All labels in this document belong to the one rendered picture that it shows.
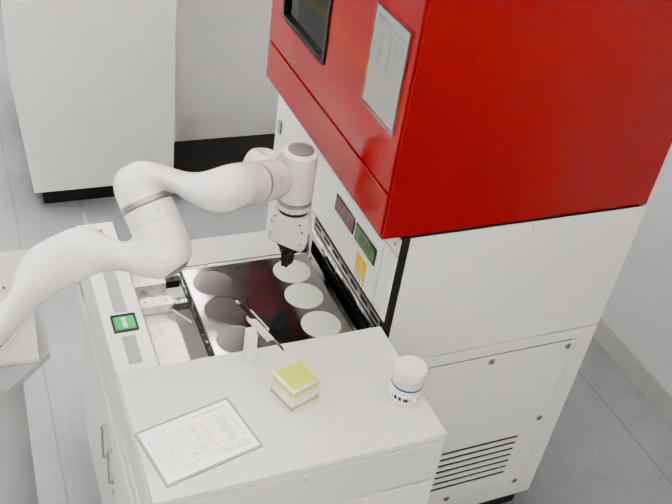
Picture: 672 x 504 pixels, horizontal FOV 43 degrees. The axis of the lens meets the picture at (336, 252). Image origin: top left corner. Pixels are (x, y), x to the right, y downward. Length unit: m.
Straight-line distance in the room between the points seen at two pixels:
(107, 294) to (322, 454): 0.67
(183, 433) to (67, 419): 1.38
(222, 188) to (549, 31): 0.72
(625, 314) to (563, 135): 1.77
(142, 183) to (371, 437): 0.69
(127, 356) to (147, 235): 0.38
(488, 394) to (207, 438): 0.97
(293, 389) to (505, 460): 1.17
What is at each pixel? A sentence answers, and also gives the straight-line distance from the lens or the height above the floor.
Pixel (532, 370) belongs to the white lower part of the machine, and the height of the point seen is 0.68.
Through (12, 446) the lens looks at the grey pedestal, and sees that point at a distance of 2.34.
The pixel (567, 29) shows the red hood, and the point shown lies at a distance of 1.82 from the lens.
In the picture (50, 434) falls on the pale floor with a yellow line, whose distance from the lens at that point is 3.06.
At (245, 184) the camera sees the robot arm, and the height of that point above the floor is 1.41.
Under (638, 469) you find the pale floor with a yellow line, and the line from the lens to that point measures 3.34.
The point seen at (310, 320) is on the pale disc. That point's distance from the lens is 2.12.
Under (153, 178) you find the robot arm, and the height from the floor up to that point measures 1.41.
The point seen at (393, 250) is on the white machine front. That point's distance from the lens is 1.92.
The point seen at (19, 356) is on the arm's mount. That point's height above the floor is 0.84.
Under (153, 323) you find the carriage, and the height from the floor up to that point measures 0.88.
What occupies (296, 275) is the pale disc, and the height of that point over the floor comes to 0.90.
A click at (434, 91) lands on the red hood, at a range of 1.71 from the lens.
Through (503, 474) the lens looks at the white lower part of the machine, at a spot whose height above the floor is 0.21.
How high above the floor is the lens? 2.30
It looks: 36 degrees down
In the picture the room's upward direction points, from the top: 9 degrees clockwise
